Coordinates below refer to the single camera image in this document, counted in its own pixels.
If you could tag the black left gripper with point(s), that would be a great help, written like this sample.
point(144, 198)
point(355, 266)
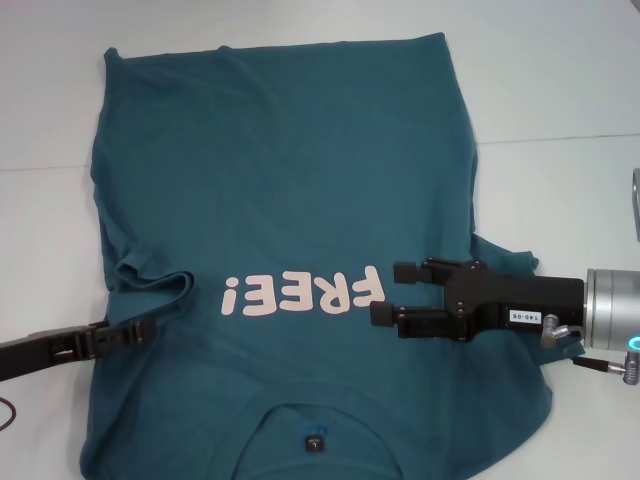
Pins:
point(35, 352)

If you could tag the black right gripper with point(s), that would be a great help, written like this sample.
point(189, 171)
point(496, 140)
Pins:
point(520, 302)

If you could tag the teal blue printed t-shirt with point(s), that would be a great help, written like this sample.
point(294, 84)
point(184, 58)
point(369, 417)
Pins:
point(280, 165)

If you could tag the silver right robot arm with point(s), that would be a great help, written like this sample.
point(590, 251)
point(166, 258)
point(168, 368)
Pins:
point(612, 310)

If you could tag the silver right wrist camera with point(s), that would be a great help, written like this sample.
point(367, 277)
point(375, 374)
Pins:
point(637, 200)

